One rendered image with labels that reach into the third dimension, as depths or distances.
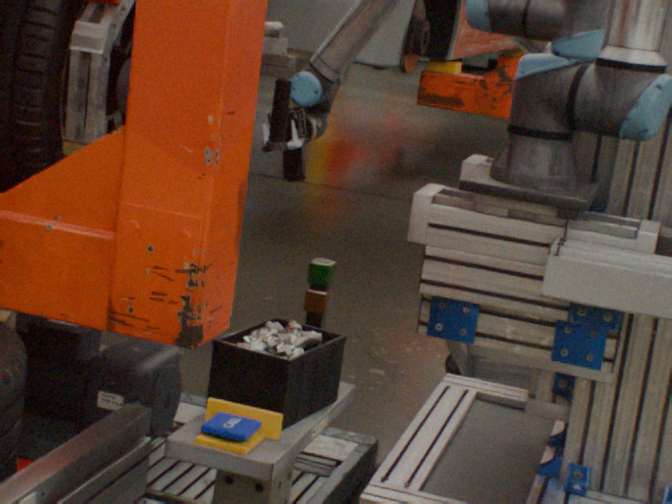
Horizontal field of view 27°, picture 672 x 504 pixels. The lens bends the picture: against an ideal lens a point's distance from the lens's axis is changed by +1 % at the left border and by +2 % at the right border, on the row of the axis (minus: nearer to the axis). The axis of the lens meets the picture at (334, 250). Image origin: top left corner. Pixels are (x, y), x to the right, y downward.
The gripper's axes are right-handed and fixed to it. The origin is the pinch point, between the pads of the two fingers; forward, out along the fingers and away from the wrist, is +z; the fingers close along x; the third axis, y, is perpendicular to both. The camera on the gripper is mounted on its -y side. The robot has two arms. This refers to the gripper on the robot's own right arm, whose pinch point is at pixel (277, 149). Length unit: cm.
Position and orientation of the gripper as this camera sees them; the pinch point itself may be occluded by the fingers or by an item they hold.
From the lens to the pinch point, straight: 291.6
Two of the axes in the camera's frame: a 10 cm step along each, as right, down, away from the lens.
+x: 9.7, -0.9, -2.3
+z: -2.1, 2.0, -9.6
